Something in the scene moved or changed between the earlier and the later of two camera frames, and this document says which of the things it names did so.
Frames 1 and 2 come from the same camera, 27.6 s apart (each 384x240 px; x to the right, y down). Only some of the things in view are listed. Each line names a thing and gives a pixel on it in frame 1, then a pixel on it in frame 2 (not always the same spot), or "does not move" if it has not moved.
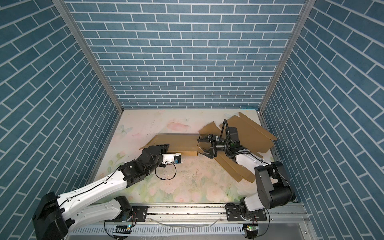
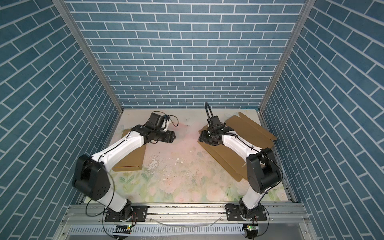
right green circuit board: [250, 227] does not move
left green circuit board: [122, 229] does not move
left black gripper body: [162, 150] -> [167, 136]
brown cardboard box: [253, 137] does not move
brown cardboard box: [186, 144] -> [134, 160]
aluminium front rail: [210, 214] does not move
